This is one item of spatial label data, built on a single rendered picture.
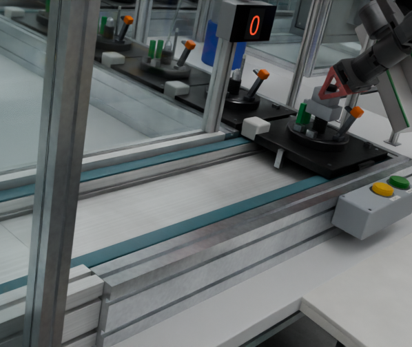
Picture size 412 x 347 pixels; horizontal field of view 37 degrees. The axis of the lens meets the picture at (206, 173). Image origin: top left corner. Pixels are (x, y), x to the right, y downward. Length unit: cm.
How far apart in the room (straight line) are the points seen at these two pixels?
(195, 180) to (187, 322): 37
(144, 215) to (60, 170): 46
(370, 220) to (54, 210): 68
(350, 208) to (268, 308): 28
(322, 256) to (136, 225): 36
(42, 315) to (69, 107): 22
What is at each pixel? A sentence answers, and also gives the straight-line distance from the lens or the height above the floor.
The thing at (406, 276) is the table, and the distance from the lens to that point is 118.
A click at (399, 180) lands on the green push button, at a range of 127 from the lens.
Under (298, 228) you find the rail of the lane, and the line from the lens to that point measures 107.
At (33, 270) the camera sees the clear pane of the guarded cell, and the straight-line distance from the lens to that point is 63.
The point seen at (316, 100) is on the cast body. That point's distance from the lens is 134.
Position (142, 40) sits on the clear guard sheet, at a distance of 109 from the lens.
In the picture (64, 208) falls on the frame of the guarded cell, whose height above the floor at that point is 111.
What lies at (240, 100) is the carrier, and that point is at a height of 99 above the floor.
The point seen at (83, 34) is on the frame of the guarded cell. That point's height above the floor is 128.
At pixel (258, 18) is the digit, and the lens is 122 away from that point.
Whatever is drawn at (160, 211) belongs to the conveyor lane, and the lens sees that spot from 103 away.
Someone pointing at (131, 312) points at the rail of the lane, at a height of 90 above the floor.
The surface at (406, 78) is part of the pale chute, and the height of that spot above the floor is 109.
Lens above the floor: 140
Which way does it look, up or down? 24 degrees down
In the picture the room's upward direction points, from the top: 12 degrees clockwise
